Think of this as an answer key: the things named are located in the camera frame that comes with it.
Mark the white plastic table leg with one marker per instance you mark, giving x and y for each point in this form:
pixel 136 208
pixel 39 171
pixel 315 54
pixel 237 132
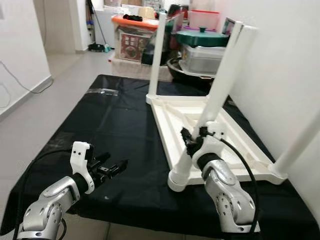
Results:
pixel 300 145
pixel 234 37
pixel 158 55
pixel 225 80

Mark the white plastic children table top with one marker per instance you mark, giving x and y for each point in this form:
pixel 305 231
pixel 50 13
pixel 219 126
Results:
pixel 240 145

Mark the black tablecloth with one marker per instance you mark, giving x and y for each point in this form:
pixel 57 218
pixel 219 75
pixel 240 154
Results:
pixel 100 120

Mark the black wok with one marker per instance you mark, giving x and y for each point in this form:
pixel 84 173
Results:
pixel 172 70

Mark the clear tape strip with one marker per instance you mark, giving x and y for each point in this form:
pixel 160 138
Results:
pixel 102 92

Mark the clear plastic container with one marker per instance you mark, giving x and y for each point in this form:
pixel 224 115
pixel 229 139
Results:
pixel 202 60

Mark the beige cloth covered bench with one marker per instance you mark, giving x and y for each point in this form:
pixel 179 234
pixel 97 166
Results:
pixel 127 69

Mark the green round pot lid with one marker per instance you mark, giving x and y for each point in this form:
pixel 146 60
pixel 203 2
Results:
pixel 200 39

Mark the dark plastic bag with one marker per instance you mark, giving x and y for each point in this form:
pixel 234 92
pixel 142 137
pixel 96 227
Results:
pixel 172 37

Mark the floor mop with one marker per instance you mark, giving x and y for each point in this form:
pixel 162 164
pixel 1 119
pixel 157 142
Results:
pixel 97 48

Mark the clear tub red lid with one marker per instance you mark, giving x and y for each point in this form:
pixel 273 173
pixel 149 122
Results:
pixel 204 20

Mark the clear storage box orange lid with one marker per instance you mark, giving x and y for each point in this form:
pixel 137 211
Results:
pixel 130 22

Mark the white appliance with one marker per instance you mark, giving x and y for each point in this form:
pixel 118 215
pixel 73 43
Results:
pixel 105 27

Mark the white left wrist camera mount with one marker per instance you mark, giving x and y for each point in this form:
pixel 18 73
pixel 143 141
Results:
pixel 81 160

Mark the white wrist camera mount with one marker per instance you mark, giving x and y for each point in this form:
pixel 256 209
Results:
pixel 212 132
pixel 81 160

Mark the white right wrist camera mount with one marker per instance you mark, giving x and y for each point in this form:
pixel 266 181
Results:
pixel 212 132

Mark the dark picture frame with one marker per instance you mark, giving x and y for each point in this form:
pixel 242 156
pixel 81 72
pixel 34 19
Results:
pixel 229 25

